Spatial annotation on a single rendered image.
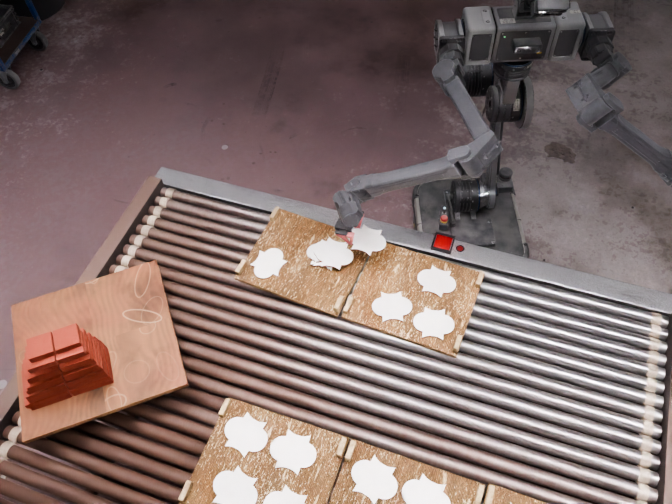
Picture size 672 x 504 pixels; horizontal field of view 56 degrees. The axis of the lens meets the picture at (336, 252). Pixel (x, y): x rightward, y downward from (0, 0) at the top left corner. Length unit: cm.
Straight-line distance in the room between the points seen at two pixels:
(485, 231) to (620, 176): 110
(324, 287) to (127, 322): 68
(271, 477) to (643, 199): 277
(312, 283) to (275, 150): 186
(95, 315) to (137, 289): 16
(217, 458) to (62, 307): 74
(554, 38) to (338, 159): 187
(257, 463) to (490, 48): 156
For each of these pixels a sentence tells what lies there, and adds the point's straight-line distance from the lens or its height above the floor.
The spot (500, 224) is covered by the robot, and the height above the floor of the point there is 24.
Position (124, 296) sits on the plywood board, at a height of 104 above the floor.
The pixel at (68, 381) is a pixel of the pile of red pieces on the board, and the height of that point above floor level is 113.
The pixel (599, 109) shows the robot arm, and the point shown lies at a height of 159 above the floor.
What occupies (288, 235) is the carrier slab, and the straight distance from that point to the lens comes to 238.
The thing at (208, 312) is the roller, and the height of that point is 92.
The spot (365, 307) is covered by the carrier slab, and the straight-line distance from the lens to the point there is 220.
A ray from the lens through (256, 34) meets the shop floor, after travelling 490.
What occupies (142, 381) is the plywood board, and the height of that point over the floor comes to 104.
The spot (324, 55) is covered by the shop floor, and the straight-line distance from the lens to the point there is 464.
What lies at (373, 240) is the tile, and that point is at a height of 106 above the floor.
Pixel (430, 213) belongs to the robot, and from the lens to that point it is 333.
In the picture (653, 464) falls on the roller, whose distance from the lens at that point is 218.
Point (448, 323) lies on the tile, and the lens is 217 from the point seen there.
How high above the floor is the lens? 284
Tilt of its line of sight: 55 degrees down
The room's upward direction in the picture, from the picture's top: 4 degrees counter-clockwise
